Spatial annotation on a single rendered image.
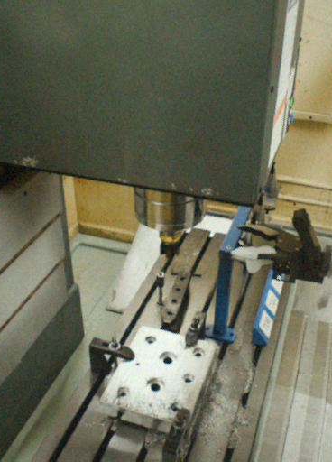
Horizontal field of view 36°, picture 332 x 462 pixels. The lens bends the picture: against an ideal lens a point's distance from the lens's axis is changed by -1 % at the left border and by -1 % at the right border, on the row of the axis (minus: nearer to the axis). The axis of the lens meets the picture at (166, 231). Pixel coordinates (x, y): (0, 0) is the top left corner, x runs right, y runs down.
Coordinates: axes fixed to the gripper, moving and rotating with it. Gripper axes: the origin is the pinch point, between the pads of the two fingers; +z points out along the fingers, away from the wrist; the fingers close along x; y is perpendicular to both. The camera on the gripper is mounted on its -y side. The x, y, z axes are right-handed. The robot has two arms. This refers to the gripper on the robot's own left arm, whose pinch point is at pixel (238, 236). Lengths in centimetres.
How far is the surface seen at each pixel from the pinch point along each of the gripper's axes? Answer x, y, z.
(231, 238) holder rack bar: 27.6, 18.8, 3.8
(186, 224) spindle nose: -6.0, -4.9, 10.8
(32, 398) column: 0, 76, 59
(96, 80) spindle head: -11.8, -35.0, 27.7
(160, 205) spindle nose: -8.1, -9.6, 16.1
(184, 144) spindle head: -13.0, -25.7, 10.8
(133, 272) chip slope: 70, 72, 47
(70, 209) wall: 102, 67, 89
